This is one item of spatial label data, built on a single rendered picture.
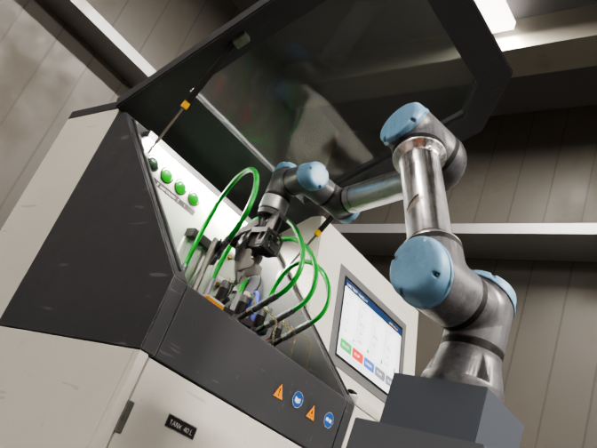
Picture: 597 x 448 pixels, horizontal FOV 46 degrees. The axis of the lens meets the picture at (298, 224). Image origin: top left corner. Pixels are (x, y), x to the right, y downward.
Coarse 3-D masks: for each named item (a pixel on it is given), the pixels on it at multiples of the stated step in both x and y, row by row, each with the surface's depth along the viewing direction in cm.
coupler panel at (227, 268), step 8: (232, 248) 223; (232, 256) 220; (224, 264) 220; (232, 264) 223; (224, 272) 220; (232, 272) 223; (216, 280) 218; (232, 280) 223; (216, 288) 218; (232, 296) 223
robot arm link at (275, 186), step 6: (282, 162) 193; (288, 162) 192; (276, 168) 193; (282, 168) 191; (288, 168) 191; (276, 174) 190; (282, 174) 188; (270, 180) 191; (276, 180) 189; (282, 180) 187; (270, 186) 189; (276, 186) 188; (282, 186) 187; (270, 192) 188; (276, 192) 187; (282, 192) 188; (288, 198) 189
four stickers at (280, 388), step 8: (280, 384) 160; (280, 392) 160; (296, 392) 164; (280, 400) 160; (296, 400) 164; (296, 408) 164; (312, 408) 169; (312, 416) 169; (328, 416) 173; (328, 424) 173
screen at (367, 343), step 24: (360, 288) 239; (336, 312) 223; (360, 312) 235; (384, 312) 250; (336, 336) 220; (360, 336) 232; (384, 336) 246; (336, 360) 217; (360, 360) 229; (384, 360) 242; (360, 384) 226; (384, 384) 238
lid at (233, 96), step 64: (320, 0) 176; (384, 0) 179; (448, 0) 179; (192, 64) 187; (256, 64) 190; (320, 64) 192; (384, 64) 194; (448, 64) 195; (192, 128) 202; (256, 128) 206; (320, 128) 208; (448, 128) 210
